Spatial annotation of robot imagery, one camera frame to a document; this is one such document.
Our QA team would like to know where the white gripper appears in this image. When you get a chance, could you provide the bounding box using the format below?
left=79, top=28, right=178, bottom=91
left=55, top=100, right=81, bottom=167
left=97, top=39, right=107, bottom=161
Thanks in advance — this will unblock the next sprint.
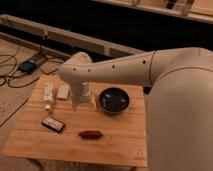
left=70, top=82, right=97, bottom=112

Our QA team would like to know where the red pepper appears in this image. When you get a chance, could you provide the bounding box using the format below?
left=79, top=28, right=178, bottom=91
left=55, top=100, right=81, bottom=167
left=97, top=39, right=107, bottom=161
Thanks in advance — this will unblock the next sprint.
left=79, top=130, right=103, bottom=139

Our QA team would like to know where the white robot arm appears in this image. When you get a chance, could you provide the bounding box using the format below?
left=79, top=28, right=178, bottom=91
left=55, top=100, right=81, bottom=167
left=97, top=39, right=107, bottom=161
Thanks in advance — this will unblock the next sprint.
left=59, top=47, right=213, bottom=171

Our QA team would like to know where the dark ceramic bowl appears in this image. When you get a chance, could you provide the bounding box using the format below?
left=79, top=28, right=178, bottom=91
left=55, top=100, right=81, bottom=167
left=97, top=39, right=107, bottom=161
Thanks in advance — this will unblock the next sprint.
left=98, top=87, right=130, bottom=113

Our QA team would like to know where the white rectangular block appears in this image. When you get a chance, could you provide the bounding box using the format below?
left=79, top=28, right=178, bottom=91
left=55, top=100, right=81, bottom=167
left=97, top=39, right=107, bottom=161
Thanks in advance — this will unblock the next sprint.
left=57, top=85, right=70, bottom=100

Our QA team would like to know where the white tube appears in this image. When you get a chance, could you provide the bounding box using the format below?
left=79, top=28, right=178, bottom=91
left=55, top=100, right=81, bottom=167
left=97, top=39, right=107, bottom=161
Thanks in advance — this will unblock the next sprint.
left=43, top=83, right=54, bottom=110

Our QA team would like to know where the dark rectangular box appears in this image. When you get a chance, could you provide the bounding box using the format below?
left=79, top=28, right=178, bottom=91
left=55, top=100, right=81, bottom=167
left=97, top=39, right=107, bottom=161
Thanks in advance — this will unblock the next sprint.
left=41, top=116, right=65, bottom=133

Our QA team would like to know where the wooden table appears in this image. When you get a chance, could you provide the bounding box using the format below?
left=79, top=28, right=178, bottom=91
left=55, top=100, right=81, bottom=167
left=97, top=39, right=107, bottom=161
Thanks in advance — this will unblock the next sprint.
left=2, top=76, right=147, bottom=167

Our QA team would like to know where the blue power adapter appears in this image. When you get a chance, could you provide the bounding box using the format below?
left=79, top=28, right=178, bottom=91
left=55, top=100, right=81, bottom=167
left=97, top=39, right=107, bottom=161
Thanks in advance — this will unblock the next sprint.
left=18, top=60, right=37, bottom=74

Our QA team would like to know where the long baseboard heater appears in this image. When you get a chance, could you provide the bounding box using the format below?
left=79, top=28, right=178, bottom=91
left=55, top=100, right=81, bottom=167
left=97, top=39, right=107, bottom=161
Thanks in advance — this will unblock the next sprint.
left=0, top=14, right=143, bottom=58

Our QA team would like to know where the black cable on floor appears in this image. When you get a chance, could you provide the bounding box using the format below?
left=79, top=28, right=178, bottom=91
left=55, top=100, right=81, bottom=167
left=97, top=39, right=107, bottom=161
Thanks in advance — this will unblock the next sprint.
left=0, top=44, right=66, bottom=128

